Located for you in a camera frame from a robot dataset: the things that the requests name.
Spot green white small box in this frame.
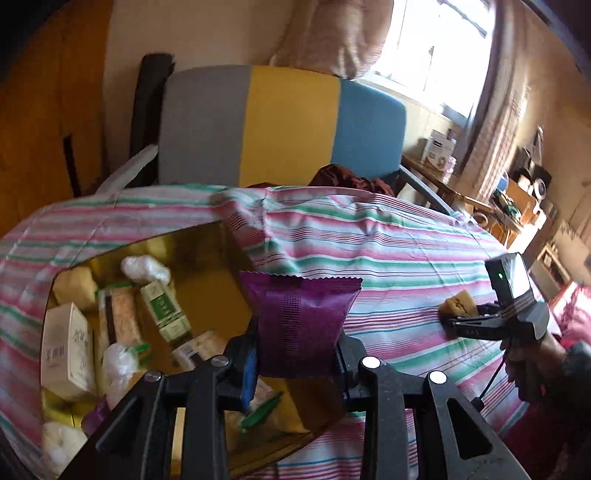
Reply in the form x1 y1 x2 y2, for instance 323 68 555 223
140 281 191 344

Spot large white carton box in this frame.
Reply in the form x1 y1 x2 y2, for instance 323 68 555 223
41 303 97 402

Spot wooden bedside desk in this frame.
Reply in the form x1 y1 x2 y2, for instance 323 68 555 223
402 155 546 254

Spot cracker packet green ends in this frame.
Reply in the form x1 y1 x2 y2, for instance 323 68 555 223
95 282 151 365

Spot pink patterned curtain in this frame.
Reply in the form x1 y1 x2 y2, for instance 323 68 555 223
270 0 394 80

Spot yellow sponge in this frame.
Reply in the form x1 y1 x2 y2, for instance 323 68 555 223
52 266 98 312

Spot small yellow sponge wedge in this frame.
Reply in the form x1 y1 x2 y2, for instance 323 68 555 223
438 290 478 318

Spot person's right hand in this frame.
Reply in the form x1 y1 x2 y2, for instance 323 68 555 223
501 332 567 403

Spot white appliance box on desk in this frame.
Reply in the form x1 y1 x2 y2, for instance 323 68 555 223
421 128 457 172

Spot maroon cloth by headboard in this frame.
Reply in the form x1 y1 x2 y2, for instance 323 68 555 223
308 164 394 197

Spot gold metal tin box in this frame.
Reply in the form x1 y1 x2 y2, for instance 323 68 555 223
40 222 344 478

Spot wooden wardrobe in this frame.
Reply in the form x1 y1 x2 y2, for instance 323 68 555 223
1 1 113 233

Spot cream plush bun toy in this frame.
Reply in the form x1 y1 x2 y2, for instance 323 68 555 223
41 421 87 478

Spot large yellow sponge block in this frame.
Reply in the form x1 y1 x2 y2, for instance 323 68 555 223
257 375 346 434

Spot striped bed sheet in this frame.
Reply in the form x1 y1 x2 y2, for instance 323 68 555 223
1 185 526 479

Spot black rolled mat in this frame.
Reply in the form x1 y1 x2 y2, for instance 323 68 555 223
129 53 175 157

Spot red fleece sleeve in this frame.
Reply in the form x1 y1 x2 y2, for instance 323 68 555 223
500 280 591 480

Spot purple snack packet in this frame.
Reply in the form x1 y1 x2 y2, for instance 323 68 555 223
240 271 363 378
81 398 110 437

